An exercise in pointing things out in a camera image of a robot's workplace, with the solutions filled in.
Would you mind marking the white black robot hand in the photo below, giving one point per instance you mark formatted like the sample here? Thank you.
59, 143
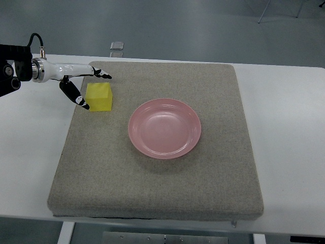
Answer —
66, 71

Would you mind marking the yellow cube block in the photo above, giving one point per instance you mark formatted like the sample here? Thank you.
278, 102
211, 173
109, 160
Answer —
99, 96

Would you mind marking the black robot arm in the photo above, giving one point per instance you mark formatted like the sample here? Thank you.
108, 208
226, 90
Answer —
17, 65

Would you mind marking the silver floor socket plate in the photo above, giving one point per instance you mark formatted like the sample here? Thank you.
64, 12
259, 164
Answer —
117, 46

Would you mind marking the pink plate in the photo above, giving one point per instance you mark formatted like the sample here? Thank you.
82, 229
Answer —
164, 128

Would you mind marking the black label plate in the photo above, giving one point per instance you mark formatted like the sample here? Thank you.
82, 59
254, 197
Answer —
307, 239

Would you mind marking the beige fabric mat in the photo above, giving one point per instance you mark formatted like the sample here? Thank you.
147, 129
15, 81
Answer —
102, 175

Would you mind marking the white table leg left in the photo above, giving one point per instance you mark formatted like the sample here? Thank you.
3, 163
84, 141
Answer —
66, 233

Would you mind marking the white table leg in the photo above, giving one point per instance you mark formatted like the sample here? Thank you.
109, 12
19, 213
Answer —
66, 233
259, 239

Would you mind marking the chair leg background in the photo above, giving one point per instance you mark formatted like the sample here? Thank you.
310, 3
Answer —
263, 13

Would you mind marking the white table leg right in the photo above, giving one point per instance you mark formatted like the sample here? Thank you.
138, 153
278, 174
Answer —
259, 239

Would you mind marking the grey metal base plate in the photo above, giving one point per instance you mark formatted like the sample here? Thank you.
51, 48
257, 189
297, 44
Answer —
127, 237

